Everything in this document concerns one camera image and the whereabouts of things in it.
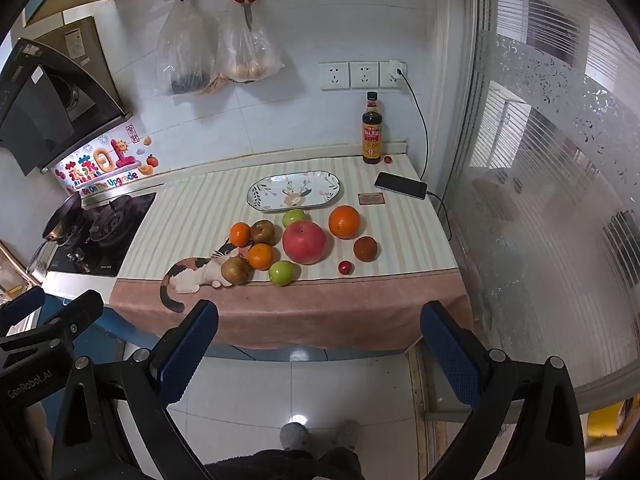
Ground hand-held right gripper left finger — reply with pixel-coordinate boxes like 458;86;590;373
52;299;221;480

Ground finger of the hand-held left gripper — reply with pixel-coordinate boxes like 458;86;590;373
0;287;46;333
0;289;105;358

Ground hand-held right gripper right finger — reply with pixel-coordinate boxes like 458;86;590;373
419;301;586;480

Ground brown kiwi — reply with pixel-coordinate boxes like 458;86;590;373
250;220;276;246
221;256;255;286

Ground big red apple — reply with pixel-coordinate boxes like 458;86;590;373
282;220;329;265

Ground large orange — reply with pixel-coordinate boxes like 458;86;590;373
328;205;362;239

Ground oval floral ceramic plate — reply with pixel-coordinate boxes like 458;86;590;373
246;171;345;211

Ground blue base cabinet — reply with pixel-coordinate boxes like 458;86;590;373
40;285;151;361

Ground black gas stove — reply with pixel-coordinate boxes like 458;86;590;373
47;192;157;277

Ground black frying pan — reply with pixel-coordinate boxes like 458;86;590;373
27;191;83;273

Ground grey slipper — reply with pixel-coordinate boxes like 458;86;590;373
332;420;361;451
280;422;313;453

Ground dark red round fruit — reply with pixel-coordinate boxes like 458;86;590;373
353;236;378;263

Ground striped cat print tablecloth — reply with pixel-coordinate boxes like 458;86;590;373
109;155;473;351

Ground person's dark trousers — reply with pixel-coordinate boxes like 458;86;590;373
205;447;363;480

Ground yellow packet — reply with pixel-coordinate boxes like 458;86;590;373
585;407;626;441

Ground black smartphone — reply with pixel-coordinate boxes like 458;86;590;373
374;171;429;200

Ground black range hood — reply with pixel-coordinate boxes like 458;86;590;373
0;15;133;176

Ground frosted glass sliding door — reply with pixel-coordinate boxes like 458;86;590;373
440;0;640;411

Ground dark sauce bottle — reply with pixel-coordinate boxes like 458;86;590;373
361;91;385;165

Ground clear plastic bag dark contents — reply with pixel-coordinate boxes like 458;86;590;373
156;0;218;97

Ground clear plastic bag orange contents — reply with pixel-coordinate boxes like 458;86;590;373
212;0;284;84

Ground colourful wall sticker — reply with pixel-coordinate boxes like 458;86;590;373
54;125;160;196

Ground black charging cable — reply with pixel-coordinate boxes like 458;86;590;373
397;71;453;242

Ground white wall socket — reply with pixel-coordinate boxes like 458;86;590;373
378;60;407;88
349;61;380;90
320;61;350;92

